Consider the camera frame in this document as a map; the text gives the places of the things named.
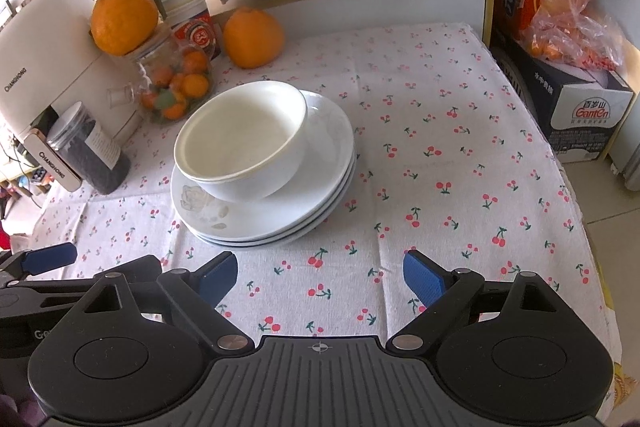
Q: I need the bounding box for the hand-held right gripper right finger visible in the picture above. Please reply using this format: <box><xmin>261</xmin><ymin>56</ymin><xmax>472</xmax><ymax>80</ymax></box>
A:
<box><xmin>387</xmin><ymin>248</ymin><xmax>568</xmax><ymax>353</ymax></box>

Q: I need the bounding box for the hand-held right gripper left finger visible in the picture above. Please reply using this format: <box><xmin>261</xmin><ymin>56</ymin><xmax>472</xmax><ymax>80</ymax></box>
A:
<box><xmin>75</xmin><ymin>251</ymin><xmax>253</xmax><ymax>353</ymax></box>

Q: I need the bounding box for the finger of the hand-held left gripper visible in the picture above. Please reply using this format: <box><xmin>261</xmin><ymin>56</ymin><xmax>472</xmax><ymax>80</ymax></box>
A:
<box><xmin>93</xmin><ymin>256</ymin><xmax>163</xmax><ymax>283</ymax></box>
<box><xmin>0</xmin><ymin>243</ymin><xmax>78</xmax><ymax>289</ymax></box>

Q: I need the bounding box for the large white bowl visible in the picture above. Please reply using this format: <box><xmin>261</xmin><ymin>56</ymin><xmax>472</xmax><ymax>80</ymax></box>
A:
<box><xmin>173</xmin><ymin>80</ymin><xmax>309</xmax><ymax>204</ymax></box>

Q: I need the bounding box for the white plate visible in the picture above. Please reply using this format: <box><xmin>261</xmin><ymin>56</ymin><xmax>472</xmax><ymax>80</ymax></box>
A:
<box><xmin>171</xmin><ymin>89</ymin><xmax>356</xmax><ymax>240</ymax></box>

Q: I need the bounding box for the cherry print tablecloth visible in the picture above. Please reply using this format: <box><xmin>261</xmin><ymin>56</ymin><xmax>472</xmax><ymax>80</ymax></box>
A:
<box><xmin>30</xmin><ymin>22</ymin><xmax>610</xmax><ymax>360</ymax></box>

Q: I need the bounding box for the clear jar with dark contents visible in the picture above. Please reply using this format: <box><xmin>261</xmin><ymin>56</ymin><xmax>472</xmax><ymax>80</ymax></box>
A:
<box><xmin>46</xmin><ymin>102</ymin><xmax>132</xmax><ymax>195</ymax></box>

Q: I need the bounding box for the glass jar of small oranges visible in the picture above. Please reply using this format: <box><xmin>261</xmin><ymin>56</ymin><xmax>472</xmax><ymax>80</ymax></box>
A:
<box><xmin>134</xmin><ymin>27</ymin><xmax>214</xmax><ymax>126</ymax></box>

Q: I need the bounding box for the white kitchen appliance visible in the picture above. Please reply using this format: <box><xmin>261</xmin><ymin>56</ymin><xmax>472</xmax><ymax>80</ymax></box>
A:
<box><xmin>0</xmin><ymin>0</ymin><xmax>147</xmax><ymax>194</ymax></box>

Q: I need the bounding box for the dark water carton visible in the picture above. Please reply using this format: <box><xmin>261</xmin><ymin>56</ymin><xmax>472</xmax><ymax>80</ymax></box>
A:
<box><xmin>492</xmin><ymin>31</ymin><xmax>637</xmax><ymax>164</ymax></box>

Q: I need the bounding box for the silver refrigerator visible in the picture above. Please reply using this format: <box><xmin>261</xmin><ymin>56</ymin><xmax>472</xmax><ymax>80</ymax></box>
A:
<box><xmin>606</xmin><ymin>94</ymin><xmax>640</xmax><ymax>191</ymax></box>

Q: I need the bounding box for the large orange with leaves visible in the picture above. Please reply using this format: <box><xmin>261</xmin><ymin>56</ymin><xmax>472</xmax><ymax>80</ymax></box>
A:
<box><xmin>90</xmin><ymin>0</ymin><xmax>162</xmax><ymax>56</ymax></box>

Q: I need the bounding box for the plastic bag of small oranges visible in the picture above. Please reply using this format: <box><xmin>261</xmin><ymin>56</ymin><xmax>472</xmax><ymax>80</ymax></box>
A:
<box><xmin>519</xmin><ymin>0</ymin><xmax>627</xmax><ymax>74</ymax></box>

